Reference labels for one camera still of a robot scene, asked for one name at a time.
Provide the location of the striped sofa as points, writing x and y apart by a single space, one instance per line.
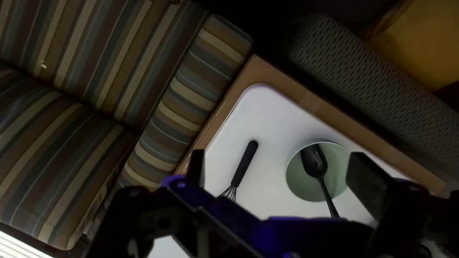
103 94

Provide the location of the green ceramic bowl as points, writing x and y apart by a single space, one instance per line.
329 154

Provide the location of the dark mesh office chair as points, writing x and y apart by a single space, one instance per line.
411 117

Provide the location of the black plastic spoon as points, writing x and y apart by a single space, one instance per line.
316 167

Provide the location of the white plastic board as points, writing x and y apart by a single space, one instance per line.
282 128

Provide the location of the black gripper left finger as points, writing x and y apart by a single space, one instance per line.
197 169

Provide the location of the cardboard box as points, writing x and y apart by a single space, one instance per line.
260 71

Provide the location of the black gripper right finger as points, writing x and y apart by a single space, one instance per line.
372 186

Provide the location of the black wire whisk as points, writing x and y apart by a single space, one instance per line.
230 193

